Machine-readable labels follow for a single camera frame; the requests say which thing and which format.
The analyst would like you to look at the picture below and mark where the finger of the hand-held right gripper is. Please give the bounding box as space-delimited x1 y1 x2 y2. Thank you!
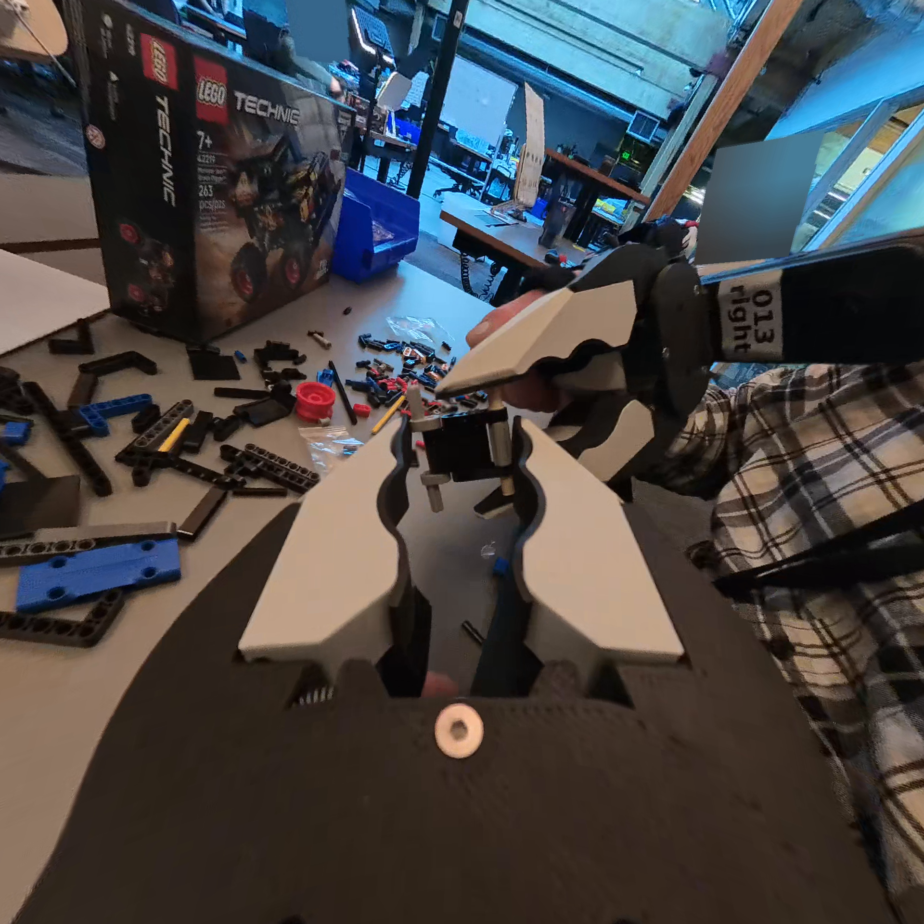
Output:
435 279 641 398
473 393 658 521

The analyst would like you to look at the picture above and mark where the red wheel rim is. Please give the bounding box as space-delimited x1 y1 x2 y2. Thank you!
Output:
295 381 337 423

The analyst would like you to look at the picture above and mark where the black long axle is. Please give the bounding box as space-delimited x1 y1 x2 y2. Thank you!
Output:
327 359 359 427

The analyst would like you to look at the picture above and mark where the white booklet stand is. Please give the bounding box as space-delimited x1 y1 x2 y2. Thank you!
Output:
0 249 109 356

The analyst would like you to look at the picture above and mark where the whiteboard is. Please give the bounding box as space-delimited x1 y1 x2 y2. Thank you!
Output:
440 58 519 149

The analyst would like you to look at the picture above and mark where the background work table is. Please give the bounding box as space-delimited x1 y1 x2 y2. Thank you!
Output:
439 205 622 304

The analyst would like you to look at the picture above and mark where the printed toy truck set box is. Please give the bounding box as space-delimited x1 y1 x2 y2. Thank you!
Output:
79 0 349 344

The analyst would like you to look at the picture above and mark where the clear plastic bag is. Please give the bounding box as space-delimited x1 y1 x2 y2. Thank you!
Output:
386 315 452 347

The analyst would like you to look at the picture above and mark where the blue angled beam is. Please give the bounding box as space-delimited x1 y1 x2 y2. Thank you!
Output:
76 393 154 437

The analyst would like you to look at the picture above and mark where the pile of small connector pieces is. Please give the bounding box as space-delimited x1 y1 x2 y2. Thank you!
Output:
346 328 463 420

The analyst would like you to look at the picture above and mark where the black angled liftarm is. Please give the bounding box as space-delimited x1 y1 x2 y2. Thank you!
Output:
0 588 127 648

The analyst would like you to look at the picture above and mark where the person's right hand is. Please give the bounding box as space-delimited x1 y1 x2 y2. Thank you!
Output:
465 289 575 416

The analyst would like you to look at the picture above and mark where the wooden post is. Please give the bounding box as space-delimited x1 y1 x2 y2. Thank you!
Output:
642 0 802 225

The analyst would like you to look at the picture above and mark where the black square panel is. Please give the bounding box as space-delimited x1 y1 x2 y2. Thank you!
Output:
186 345 241 382

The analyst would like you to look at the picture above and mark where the black rectangular panel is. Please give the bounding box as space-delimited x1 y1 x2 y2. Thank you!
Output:
175 485 230 542

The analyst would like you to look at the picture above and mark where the blue flat panel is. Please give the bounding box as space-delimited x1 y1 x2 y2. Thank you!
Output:
14 538 183 615

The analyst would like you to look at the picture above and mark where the grey desk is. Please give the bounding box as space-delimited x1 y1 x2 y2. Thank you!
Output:
0 245 716 911

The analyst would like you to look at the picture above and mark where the blue storage bin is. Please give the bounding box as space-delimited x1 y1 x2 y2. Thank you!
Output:
331 167 421 284

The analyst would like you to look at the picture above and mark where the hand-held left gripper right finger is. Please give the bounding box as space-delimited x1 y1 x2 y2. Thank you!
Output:
469 417 685 697

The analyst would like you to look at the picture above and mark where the black glossy curved panel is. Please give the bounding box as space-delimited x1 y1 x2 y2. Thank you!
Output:
231 396 297 428

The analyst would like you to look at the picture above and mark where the black steel pole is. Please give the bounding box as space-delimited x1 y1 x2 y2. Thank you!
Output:
406 0 470 199

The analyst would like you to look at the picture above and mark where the black angled beam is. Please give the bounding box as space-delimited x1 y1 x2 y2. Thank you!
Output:
47 318 96 356

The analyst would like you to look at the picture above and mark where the clear zip bag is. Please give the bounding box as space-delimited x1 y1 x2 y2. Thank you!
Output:
298 424 365 477

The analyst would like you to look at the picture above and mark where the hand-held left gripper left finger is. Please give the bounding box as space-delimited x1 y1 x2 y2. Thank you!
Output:
238 417 434 697

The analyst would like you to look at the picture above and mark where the black and grey brick assembly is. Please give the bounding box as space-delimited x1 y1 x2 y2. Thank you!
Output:
404 383 517 513

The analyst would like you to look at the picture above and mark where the tan pegboard sheet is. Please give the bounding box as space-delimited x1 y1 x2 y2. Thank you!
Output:
514 83 546 210

